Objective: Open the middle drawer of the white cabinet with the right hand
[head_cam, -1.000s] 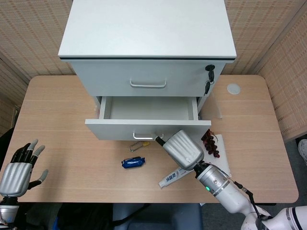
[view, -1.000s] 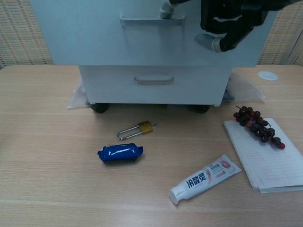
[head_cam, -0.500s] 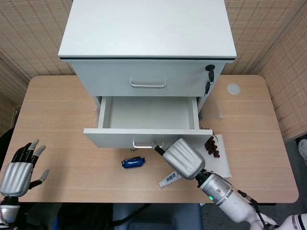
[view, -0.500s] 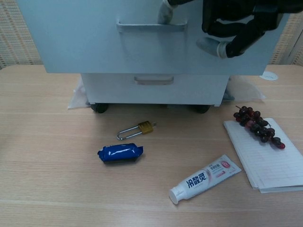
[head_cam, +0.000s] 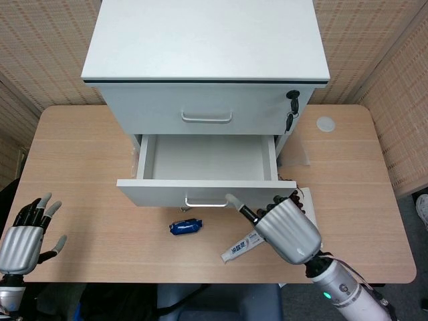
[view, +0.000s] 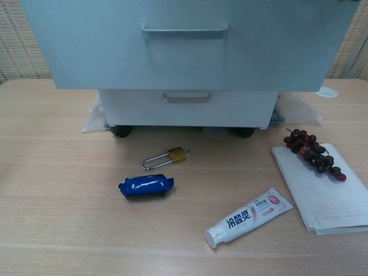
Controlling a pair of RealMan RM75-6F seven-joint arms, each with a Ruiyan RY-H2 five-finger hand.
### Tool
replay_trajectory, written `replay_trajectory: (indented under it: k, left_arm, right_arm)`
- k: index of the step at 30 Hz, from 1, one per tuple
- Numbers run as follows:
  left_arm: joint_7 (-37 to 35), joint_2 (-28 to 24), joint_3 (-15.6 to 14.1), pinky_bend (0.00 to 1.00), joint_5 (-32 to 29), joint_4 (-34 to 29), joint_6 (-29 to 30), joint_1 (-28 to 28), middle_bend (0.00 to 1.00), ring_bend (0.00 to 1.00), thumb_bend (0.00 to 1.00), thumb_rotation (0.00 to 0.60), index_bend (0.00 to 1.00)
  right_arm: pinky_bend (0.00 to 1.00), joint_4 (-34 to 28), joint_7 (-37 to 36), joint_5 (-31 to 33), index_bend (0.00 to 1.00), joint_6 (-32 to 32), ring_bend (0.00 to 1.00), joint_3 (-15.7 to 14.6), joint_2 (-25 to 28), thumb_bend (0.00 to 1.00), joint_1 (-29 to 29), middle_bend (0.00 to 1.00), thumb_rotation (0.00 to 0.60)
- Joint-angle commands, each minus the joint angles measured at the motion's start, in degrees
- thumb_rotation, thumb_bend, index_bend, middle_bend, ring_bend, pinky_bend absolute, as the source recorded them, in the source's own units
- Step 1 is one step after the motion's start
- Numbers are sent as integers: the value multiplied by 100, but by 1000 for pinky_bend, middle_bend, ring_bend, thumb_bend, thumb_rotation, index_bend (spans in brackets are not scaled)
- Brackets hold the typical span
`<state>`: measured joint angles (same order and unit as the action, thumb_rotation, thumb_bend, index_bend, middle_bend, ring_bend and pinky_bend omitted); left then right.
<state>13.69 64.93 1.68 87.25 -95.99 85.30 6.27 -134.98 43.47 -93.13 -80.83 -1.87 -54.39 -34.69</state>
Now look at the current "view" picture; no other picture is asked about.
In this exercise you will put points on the translucent plastic bag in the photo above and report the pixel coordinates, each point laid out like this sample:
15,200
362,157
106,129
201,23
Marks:
297,109
93,118

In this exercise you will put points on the dark purple grape bunch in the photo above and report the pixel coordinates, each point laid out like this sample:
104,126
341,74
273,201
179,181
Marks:
314,156

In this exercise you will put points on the black caster wheel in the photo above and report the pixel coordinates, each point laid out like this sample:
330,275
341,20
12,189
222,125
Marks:
122,132
244,132

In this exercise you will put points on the grey partition frame post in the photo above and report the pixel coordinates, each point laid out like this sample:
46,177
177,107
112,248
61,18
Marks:
352,61

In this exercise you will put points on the white lined notebook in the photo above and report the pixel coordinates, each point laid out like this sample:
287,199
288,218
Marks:
325,195

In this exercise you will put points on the blue snack packet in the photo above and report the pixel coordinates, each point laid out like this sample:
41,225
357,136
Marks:
145,185

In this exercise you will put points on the brass padlock with long shackle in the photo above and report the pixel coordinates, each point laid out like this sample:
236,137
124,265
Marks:
178,154

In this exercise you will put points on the white toothpaste tube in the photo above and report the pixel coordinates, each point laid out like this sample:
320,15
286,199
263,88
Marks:
244,220

